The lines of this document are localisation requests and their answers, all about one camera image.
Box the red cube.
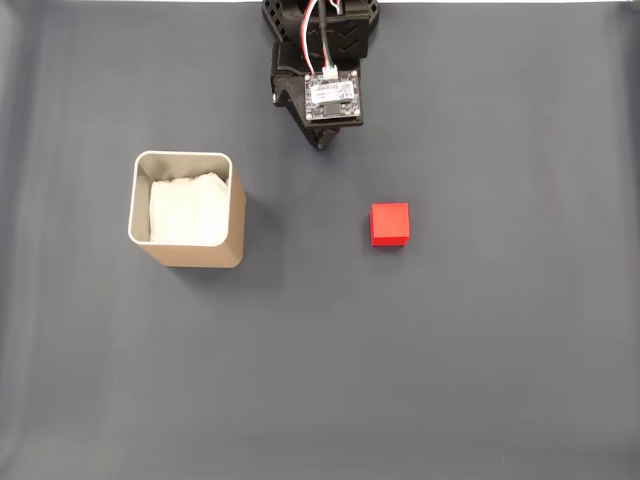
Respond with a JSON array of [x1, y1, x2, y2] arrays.
[[369, 201, 411, 248]]

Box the beige square metal box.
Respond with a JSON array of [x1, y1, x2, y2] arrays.
[[127, 150, 247, 269]]

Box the blue grey table mat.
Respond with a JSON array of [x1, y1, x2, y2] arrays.
[[0, 2, 640, 480]]

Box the red white servo cable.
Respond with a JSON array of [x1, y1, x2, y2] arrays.
[[298, 0, 326, 76]]

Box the bare camera circuit board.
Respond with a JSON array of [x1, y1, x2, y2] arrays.
[[303, 68, 364, 124]]

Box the black camera cable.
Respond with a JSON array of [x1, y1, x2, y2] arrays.
[[317, 0, 346, 79]]

